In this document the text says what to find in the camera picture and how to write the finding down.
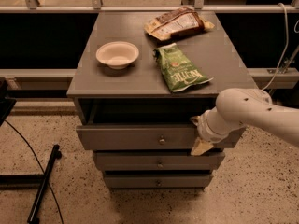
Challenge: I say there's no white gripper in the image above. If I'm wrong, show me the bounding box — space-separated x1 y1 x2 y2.
190 109 231 156

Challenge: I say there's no grey top drawer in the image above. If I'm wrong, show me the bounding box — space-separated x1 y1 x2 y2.
75 123 247 151

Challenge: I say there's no grey drawer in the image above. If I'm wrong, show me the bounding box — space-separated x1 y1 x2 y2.
75 123 247 151
104 174 212 189
93 151 225 171

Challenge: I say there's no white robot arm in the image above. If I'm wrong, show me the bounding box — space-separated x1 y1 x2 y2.
191 89 299 156

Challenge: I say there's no grey drawer cabinet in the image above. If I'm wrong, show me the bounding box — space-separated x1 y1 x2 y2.
67 11 255 177

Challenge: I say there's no grey middle drawer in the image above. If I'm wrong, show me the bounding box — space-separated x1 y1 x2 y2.
93 151 225 171

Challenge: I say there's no grey bottom drawer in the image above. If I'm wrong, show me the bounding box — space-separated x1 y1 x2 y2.
104 174 212 189

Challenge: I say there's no green chip bag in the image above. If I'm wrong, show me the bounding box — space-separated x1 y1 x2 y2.
153 43 212 92

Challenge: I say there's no white paper bowl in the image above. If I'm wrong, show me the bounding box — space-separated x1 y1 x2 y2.
95 41 139 70

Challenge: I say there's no brown snack bag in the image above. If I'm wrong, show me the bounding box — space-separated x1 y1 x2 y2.
144 7 214 41

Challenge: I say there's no black stand leg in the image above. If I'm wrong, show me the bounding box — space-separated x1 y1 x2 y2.
0 145 62 224

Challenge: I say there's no metal railing frame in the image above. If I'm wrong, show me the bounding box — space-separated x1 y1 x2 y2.
0 0 299 91

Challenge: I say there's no white cable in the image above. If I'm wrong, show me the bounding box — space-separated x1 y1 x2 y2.
261 2 299 91

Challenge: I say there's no black floor cable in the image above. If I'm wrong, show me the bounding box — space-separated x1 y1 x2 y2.
2 119 64 224

